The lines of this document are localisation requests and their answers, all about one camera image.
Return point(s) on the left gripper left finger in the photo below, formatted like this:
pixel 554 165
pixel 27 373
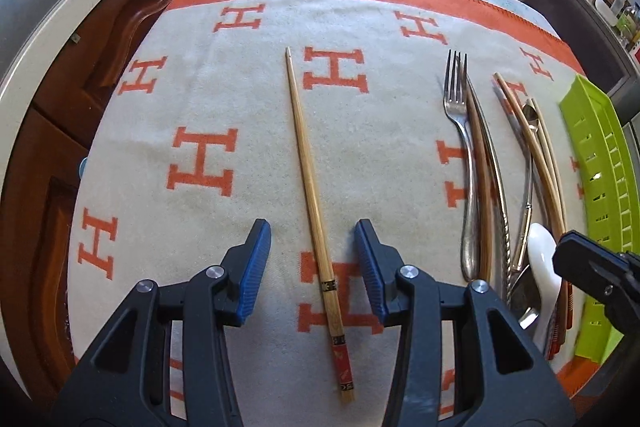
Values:
pixel 161 358

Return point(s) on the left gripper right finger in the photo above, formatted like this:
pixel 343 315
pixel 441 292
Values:
pixel 462 358

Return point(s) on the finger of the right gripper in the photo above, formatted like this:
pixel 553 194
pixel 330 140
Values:
pixel 610 278

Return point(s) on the brown chopstick red end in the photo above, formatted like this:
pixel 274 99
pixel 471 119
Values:
pixel 551 202

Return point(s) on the white ceramic soup spoon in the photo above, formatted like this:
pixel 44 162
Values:
pixel 540 249

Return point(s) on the wide steel serving spoon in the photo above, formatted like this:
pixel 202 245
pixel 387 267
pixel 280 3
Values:
pixel 525 299

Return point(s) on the bamboo chopstick red end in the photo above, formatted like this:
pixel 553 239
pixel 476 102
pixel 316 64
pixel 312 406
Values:
pixel 327 281

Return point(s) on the pale chopstick striped end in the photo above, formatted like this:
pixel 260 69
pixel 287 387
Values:
pixel 535 245

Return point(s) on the metal twisted chopstick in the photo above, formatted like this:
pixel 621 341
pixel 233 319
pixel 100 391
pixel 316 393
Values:
pixel 497 184

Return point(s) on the steel fork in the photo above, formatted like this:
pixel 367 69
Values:
pixel 457 103

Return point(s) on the pale chopstick orange end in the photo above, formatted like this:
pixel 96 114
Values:
pixel 550 156

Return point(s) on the green plastic utensil tray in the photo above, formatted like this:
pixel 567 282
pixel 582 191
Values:
pixel 607 187

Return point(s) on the grey cabinet appliance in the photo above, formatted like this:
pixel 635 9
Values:
pixel 603 58

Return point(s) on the orange white H-pattern cloth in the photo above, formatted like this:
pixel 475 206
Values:
pixel 198 142

